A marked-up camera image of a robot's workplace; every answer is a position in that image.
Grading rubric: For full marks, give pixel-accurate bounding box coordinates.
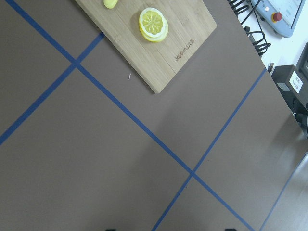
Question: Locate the yellow lemon slice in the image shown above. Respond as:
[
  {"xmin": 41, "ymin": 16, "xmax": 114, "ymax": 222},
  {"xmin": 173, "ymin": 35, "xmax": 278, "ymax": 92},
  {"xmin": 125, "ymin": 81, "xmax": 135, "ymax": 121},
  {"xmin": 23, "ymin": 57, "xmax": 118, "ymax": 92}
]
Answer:
[{"xmin": 139, "ymin": 7, "xmax": 169, "ymax": 42}]

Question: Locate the yellow plastic knife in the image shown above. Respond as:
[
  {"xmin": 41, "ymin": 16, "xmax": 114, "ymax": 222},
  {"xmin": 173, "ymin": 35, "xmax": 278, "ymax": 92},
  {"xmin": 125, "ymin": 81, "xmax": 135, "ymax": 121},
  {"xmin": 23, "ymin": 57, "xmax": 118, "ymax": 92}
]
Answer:
[{"xmin": 103, "ymin": 0, "xmax": 118, "ymax": 9}]

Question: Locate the blue teach pendant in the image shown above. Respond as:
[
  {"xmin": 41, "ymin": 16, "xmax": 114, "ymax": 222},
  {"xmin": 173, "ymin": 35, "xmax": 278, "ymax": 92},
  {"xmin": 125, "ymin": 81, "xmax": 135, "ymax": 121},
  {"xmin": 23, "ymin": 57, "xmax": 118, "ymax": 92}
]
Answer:
[{"xmin": 249, "ymin": 0, "xmax": 306, "ymax": 38}]

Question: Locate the bamboo cutting board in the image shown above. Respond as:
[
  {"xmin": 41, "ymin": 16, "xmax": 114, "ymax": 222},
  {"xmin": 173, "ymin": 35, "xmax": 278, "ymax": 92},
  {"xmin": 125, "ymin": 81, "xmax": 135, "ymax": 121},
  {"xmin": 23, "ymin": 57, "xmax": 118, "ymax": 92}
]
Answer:
[{"xmin": 77, "ymin": 0, "xmax": 217, "ymax": 93}]

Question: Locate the black power adapter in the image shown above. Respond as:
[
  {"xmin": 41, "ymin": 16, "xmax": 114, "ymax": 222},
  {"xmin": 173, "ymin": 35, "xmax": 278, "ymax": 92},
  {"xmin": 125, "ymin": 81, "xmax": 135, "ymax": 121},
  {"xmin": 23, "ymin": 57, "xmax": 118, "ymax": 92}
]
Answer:
[{"xmin": 271, "ymin": 65, "xmax": 308, "ymax": 115}]

